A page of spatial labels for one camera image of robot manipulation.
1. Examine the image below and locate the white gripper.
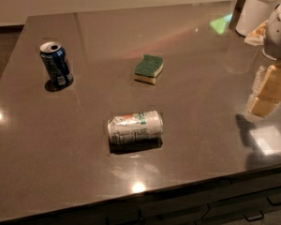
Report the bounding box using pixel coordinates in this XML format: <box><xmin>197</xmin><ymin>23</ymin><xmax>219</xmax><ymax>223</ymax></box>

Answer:
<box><xmin>247</xmin><ymin>3</ymin><xmax>281</xmax><ymax>117</ymax></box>

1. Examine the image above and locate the white 7up can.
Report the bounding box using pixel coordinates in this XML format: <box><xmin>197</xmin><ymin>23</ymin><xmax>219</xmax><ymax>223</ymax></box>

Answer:
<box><xmin>108</xmin><ymin>111</ymin><xmax>163</xmax><ymax>145</ymax></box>

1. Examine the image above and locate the blue soda can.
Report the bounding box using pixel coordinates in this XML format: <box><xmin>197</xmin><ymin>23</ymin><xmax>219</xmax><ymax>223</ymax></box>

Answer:
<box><xmin>39</xmin><ymin>41</ymin><xmax>74</xmax><ymax>88</ymax></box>

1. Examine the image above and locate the dark object behind container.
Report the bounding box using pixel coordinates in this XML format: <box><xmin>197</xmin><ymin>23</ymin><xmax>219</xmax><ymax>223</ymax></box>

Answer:
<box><xmin>229</xmin><ymin>0</ymin><xmax>246</xmax><ymax>31</ymax></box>

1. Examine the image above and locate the green yellow sponge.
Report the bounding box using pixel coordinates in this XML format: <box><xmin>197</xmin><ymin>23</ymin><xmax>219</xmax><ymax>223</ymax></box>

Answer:
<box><xmin>134</xmin><ymin>54</ymin><xmax>164</xmax><ymax>85</ymax></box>

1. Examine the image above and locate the dark drawer handle right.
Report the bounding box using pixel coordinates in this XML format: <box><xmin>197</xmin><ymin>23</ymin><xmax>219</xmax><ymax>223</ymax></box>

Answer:
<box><xmin>267</xmin><ymin>193</ymin><xmax>281</xmax><ymax>206</ymax></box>

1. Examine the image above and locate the dark drawer handle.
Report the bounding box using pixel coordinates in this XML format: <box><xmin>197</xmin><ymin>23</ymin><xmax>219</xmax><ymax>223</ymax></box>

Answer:
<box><xmin>267</xmin><ymin>193</ymin><xmax>281</xmax><ymax>206</ymax></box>
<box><xmin>244</xmin><ymin>211</ymin><xmax>264</xmax><ymax>222</ymax></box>

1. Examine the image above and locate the dark drawer handle lower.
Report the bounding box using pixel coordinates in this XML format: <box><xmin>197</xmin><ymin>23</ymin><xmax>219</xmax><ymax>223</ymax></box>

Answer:
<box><xmin>244</xmin><ymin>211</ymin><xmax>264</xmax><ymax>222</ymax></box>

